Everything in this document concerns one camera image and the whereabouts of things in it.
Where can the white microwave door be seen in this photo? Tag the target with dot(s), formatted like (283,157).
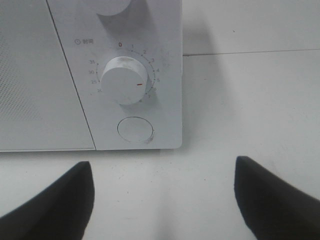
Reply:
(40,109)

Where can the white microwave knob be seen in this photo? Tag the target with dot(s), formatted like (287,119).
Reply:
(109,7)
(124,80)

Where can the white microwave oven body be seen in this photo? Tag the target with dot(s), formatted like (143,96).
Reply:
(149,31)

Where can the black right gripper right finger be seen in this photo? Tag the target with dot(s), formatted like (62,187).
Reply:
(272,208)

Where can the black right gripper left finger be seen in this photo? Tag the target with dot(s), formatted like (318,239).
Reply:
(60,212)

